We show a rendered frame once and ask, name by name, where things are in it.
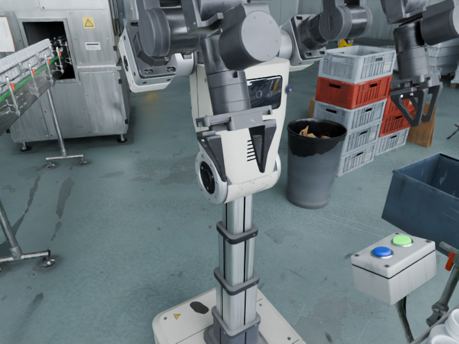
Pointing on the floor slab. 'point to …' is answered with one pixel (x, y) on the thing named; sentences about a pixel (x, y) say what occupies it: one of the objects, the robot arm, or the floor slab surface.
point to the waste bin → (313, 161)
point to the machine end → (36, 124)
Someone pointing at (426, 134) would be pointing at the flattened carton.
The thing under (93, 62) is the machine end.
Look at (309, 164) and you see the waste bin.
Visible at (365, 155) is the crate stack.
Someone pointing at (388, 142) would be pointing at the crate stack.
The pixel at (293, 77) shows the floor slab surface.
